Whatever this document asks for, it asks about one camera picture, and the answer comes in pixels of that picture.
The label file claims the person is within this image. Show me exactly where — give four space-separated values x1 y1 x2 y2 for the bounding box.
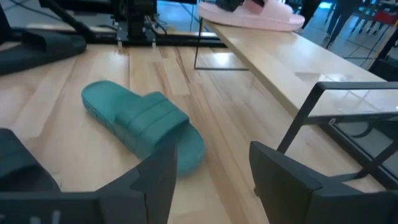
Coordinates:
323 0 363 44
298 0 322 30

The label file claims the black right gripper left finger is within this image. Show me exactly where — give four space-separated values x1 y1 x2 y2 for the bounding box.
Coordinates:
0 143 178 224

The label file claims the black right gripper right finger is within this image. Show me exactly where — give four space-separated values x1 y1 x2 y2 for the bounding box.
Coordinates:
248 141 398 224

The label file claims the wooden shelf with black frame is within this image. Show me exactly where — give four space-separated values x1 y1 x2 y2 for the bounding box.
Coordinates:
193 17 398 191

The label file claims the pink rubber slide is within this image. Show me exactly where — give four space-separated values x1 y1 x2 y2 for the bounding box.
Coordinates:
198 0 306 32

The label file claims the teal rubber slide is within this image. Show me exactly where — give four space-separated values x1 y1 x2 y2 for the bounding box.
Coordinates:
81 80 206 177

